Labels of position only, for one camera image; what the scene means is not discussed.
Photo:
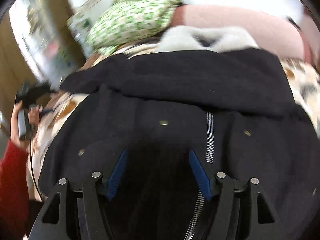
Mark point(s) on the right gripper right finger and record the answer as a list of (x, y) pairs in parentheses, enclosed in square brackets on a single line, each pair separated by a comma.
[(230, 208)]

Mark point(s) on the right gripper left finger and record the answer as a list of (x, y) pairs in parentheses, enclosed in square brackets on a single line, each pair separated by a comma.
[(58, 218)]

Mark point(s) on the black coat with fur collar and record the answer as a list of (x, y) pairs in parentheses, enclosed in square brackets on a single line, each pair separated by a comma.
[(165, 216)]

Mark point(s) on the red left sleeve forearm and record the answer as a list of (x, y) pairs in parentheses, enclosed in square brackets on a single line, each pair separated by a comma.
[(18, 211)]

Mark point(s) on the person left hand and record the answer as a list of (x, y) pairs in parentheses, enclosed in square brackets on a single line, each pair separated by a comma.
[(20, 120)]

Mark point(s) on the silver wardrobe door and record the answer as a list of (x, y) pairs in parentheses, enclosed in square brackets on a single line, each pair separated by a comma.
[(39, 41)]

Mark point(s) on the green white patterned pillow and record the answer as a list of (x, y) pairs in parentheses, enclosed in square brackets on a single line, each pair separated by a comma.
[(130, 20)]

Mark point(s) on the floral leaf pattern blanket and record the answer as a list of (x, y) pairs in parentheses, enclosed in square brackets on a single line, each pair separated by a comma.
[(50, 119)]

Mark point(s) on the pink headboard cushion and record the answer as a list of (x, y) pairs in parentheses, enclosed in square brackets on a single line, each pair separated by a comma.
[(277, 36)]

